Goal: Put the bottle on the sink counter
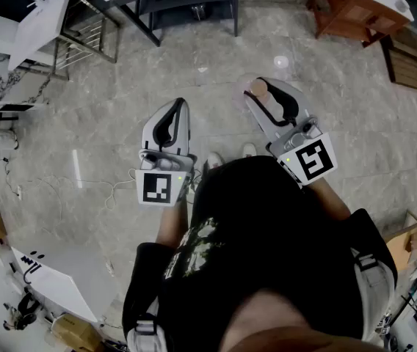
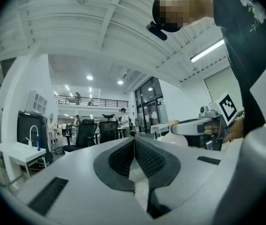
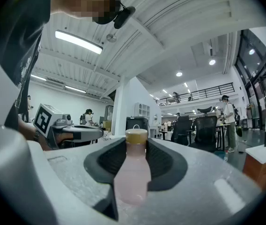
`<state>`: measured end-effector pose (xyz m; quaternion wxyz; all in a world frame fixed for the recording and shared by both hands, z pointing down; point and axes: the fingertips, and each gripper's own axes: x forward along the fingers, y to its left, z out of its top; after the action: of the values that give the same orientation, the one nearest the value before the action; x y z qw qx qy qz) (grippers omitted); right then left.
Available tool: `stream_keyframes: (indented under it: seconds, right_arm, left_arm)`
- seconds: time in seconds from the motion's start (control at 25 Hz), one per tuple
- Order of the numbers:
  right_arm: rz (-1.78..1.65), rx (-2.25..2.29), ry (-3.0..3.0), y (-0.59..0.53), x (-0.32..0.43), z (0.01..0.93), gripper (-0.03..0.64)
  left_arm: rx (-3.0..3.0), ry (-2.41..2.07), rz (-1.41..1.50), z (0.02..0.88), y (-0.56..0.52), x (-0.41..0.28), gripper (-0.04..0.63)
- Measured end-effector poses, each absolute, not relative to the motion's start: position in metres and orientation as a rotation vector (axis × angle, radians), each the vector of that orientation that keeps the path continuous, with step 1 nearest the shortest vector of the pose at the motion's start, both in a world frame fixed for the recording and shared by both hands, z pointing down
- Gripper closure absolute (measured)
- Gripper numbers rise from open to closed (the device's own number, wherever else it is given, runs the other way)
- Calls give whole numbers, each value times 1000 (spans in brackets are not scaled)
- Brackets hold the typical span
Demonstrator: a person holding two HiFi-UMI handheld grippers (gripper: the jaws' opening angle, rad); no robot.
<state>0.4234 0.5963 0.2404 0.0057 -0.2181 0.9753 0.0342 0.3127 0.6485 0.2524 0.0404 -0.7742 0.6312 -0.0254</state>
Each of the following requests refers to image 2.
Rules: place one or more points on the white arched wall cabinet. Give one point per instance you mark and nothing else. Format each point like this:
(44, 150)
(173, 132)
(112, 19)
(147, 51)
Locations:
(37, 102)

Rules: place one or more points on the black framed glass doors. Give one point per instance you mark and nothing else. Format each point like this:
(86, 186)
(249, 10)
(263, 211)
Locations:
(148, 102)

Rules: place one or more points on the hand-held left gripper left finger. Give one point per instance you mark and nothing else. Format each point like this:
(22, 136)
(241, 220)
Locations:
(76, 172)

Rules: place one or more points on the white table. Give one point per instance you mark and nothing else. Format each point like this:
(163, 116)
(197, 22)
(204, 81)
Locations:
(158, 126)

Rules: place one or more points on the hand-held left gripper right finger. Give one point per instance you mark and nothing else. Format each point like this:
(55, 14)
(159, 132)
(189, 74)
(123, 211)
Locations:
(189, 172)

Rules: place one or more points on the person's head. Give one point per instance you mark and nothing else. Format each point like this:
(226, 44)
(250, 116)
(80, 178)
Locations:
(201, 6)

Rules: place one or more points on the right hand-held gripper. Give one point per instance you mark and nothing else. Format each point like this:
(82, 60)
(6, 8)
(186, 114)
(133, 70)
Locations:
(226, 109)

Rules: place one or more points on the black balcony railing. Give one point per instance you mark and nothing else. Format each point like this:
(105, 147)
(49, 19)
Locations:
(105, 101)

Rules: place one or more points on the white window blind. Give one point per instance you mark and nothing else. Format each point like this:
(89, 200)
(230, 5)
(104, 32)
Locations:
(222, 88)

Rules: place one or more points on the ceiling air conditioner vent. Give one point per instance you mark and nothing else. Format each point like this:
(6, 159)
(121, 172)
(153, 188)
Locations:
(125, 74)

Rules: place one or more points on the round wall mirror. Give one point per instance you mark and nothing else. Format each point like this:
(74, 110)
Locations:
(51, 118)

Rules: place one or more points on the white sink cabinet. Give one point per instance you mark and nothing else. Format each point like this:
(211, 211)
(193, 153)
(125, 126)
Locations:
(13, 150)

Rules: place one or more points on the person's black floral t-shirt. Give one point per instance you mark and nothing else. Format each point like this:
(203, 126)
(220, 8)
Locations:
(240, 43)

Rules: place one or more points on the black head-mounted camera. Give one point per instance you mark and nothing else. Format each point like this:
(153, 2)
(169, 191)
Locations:
(157, 32)

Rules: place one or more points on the long ceiling tube light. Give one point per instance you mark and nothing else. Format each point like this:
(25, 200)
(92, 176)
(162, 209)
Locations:
(206, 51)

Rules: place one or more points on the person's right forearm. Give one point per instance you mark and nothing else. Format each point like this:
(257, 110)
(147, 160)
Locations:
(237, 130)

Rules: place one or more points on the white vanity desk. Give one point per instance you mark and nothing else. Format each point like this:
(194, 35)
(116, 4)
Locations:
(56, 131)

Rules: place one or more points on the round recessed ceiling light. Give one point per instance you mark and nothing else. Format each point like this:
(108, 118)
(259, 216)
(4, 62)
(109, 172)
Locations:
(89, 77)
(120, 82)

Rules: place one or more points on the black mesh office chair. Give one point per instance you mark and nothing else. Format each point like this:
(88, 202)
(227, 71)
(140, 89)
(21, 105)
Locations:
(108, 131)
(83, 132)

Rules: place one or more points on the black cabinet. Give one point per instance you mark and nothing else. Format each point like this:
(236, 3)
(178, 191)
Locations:
(25, 130)

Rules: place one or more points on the small grey gripper camera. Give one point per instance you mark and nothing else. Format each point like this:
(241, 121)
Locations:
(204, 109)

